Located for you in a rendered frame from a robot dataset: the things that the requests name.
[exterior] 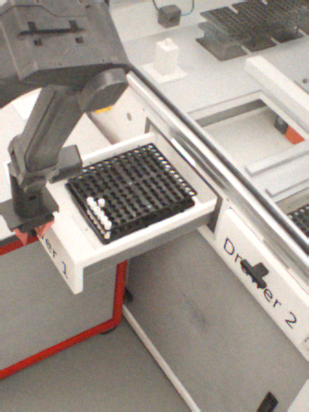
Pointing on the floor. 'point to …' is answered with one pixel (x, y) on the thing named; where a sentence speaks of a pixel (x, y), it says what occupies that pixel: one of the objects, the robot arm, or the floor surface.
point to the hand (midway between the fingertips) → (30, 236)
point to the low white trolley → (49, 278)
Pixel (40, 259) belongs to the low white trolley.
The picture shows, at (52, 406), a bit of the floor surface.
